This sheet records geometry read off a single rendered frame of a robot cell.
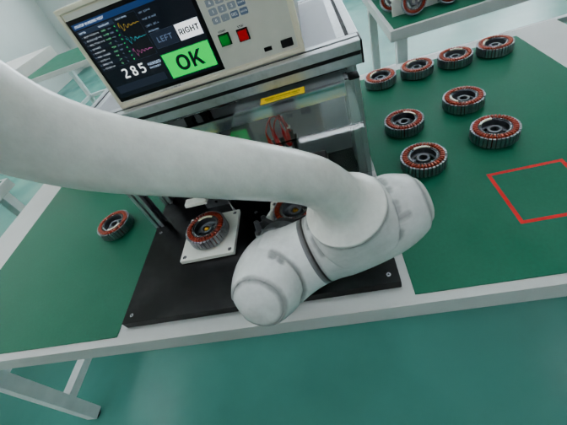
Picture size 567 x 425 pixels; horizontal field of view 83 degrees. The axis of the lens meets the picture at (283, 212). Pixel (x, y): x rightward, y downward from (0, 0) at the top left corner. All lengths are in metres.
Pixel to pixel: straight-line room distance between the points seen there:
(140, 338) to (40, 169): 0.64
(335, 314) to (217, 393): 0.98
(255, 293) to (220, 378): 1.19
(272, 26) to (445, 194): 0.53
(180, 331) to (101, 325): 0.24
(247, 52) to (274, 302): 0.51
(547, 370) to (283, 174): 1.32
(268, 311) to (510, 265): 0.49
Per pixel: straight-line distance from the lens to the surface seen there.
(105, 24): 0.79
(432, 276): 0.71
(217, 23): 0.72
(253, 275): 0.40
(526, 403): 1.44
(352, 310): 0.68
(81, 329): 1.00
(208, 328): 0.76
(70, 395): 1.76
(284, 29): 0.71
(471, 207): 0.82
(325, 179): 0.31
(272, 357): 1.52
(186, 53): 0.75
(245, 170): 0.27
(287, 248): 0.43
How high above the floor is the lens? 1.35
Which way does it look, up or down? 43 degrees down
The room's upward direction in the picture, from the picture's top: 23 degrees counter-clockwise
